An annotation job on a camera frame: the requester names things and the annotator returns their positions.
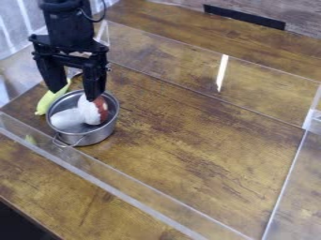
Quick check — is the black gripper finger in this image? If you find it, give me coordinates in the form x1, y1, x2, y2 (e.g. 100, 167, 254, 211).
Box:
33, 54, 66, 93
82, 61, 107, 101

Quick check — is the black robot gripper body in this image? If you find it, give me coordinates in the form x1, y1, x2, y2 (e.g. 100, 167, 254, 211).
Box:
28, 0, 111, 69

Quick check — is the red and white plush mushroom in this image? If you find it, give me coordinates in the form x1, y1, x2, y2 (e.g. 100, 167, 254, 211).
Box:
49, 95, 109, 129

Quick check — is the silver metal pot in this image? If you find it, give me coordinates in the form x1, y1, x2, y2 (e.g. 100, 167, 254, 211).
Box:
46, 90, 120, 146

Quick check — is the clear acrylic triangular stand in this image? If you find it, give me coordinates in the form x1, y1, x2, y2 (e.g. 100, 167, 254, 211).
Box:
93, 20, 111, 47

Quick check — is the black bar on table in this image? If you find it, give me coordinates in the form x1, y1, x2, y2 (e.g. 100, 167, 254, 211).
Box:
203, 4, 286, 30

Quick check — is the yellow handled metal spatula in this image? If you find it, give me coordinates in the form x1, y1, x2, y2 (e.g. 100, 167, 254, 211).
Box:
34, 67, 81, 115

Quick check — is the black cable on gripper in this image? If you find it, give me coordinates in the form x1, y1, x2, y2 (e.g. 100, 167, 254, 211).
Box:
78, 0, 108, 23

